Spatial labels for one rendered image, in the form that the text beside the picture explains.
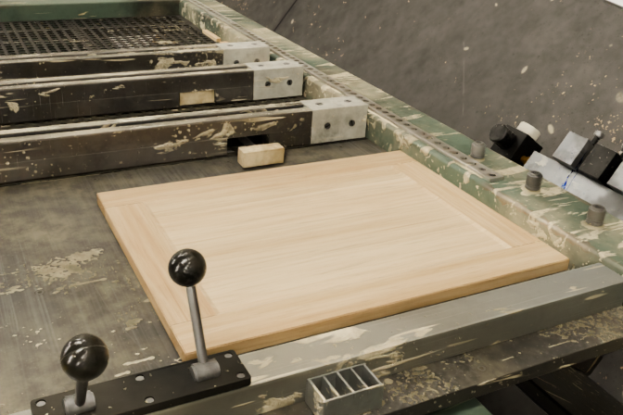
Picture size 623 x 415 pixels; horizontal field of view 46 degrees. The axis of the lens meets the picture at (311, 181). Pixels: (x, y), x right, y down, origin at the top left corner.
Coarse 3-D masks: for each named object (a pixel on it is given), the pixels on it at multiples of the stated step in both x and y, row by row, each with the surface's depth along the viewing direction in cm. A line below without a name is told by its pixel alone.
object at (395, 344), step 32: (512, 288) 92; (544, 288) 92; (576, 288) 93; (608, 288) 94; (384, 320) 84; (416, 320) 84; (448, 320) 85; (480, 320) 85; (512, 320) 88; (544, 320) 90; (256, 352) 77; (288, 352) 78; (320, 352) 78; (352, 352) 78; (384, 352) 79; (416, 352) 82; (448, 352) 84; (256, 384) 73; (288, 384) 75
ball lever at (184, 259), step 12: (180, 252) 72; (192, 252) 72; (180, 264) 71; (192, 264) 71; (204, 264) 72; (180, 276) 71; (192, 276) 71; (192, 288) 72; (192, 300) 72; (192, 312) 72; (192, 324) 72; (204, 348) 72; (204, 360) 72; (216, 360) 73; (192, 372) 72; (204, 372) 71; (216, 372) 72
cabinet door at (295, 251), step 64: (128, 192) 115; (192, 192) 117; (256, 192) 119; (320, 192) 121; (384, 192) 122; (448, 192) 123; (128, 256) 99; (256, 256) 100; (320, 256) 101; (384, 256) 102; (448, 256) 104; (512, 256) 104; (256, 320) 86; (320, 320) 87
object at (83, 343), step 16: (80, 336) 59; (96, 336) 59; (64, 352) 58; (80, 352) 57; (96, 352) 58; (64, 368) 58; (80, 368) 57; (96, 368) 58; (80, 384) 62; (64, 400) 66; (80, 400) 65
